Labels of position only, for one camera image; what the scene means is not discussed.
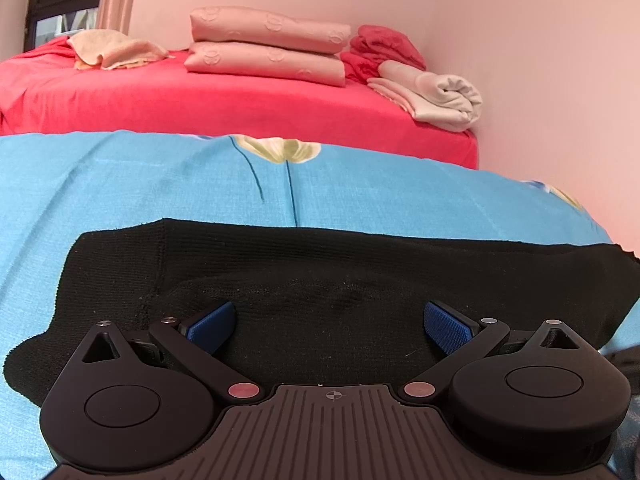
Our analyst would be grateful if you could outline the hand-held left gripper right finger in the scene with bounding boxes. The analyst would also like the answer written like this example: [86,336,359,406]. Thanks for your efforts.
[399,301,602,404]

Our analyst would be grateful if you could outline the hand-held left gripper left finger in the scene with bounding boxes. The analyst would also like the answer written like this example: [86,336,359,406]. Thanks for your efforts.
[69,302,267,404]

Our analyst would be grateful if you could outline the black pants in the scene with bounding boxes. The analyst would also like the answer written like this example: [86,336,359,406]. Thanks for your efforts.
[2,218,640,409]

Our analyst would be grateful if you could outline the blue floral blanket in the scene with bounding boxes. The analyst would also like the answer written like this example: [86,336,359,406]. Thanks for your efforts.
[0,131,640,480]

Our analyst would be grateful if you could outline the red bed sheet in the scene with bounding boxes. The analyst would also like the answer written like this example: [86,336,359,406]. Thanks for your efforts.
[0,37,480,171]

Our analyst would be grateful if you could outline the cream folded blanket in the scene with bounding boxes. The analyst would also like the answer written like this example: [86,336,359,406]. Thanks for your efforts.
[367,59,484,134]

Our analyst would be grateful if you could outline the pink folded blanket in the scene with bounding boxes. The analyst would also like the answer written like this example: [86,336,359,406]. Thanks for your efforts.
[189,6,353,55]
[183,42,347,88]

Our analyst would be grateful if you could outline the red crumpled cloth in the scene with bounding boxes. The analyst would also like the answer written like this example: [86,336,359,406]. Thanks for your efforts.
[341,24,428,85]

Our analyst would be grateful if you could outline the beige towel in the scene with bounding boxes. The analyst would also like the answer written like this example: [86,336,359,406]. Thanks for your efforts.
[67,29,172,71]

